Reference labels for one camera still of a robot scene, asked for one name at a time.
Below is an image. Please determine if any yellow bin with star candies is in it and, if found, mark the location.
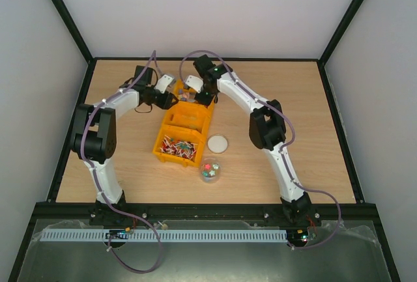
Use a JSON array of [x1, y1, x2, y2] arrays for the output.
[[172, 80, 214, 115]]

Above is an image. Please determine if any yellow bin with lollipops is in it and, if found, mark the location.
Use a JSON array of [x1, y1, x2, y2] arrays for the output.
[[152, 125, 207, 167]]

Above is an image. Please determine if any white jar lid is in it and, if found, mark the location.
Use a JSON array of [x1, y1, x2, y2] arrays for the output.
[[207, 134, 229, 154]]

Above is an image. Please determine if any clear plastic jar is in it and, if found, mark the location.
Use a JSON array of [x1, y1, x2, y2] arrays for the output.
[[199, 158, 222, 184]]

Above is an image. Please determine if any metal scoop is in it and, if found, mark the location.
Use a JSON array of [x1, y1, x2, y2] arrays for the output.
[[179, 92, 196, 103]]

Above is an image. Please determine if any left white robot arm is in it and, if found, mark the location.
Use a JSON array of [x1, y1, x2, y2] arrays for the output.
[[70, 65, 179, 204]]

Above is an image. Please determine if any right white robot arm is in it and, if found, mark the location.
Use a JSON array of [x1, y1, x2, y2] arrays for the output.
[[186, 55, 311, 225]]

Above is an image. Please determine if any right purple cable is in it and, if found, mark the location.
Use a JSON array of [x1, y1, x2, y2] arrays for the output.
[[179, 49, 342, 251]]

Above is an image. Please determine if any purple cable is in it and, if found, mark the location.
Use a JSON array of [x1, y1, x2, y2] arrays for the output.
[[179, 49, 342, 251], [80, 49, 164, 274]]

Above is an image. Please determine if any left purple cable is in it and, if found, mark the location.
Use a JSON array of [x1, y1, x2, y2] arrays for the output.
[[80, 49, 164, 274]]

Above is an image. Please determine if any black aluminium frame rail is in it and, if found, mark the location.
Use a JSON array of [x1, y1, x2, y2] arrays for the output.
[[31, 202, 379, 229]]

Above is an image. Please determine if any white slotted cable duct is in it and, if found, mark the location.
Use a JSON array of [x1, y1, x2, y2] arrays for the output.
[[40, 229, 287, 243]]

